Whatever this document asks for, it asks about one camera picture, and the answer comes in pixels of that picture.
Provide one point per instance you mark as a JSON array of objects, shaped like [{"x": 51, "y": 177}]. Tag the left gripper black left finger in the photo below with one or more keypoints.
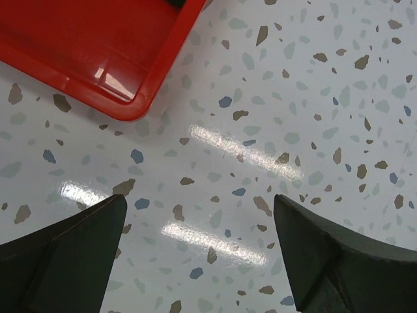
[{"x": 64, "y": 267}]

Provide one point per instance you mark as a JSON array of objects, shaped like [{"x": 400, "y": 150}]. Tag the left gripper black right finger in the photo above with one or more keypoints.
[{"x": 331, "y": 268}]

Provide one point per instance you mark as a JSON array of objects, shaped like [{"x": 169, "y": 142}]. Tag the red plastic bin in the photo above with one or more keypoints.
[{"x": 111, "y": 55}]

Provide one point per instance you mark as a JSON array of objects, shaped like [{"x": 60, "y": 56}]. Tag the black garment in bin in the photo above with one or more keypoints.
[{"x": 177, "y": 3}]

